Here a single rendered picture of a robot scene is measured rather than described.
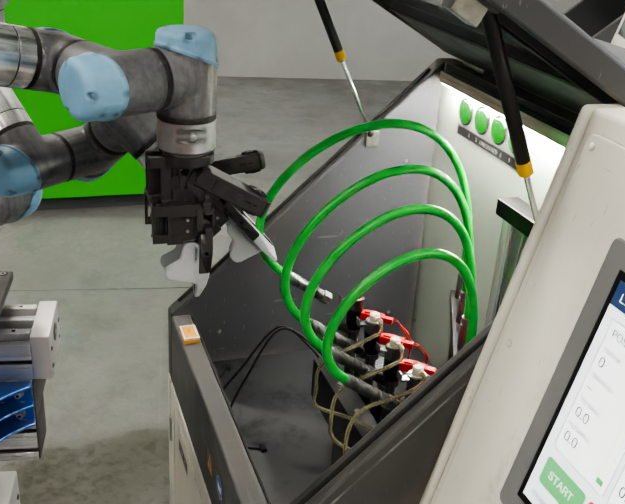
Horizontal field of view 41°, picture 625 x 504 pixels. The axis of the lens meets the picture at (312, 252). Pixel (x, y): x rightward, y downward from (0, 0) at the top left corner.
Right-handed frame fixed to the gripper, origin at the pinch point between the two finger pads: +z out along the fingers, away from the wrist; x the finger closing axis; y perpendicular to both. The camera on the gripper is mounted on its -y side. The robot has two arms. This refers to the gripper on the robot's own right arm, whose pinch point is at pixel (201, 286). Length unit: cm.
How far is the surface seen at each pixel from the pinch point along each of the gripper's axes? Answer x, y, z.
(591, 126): 26, -39, -29
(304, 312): 4.6, -13.8, 3.3
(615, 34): -244, -258, 11
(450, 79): -35, -54, -20
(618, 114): 28, -41, -31
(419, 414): 22.7, -24.1, 9.8
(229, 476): 6.1, -3.1, 29.1
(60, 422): -144, 18, 124
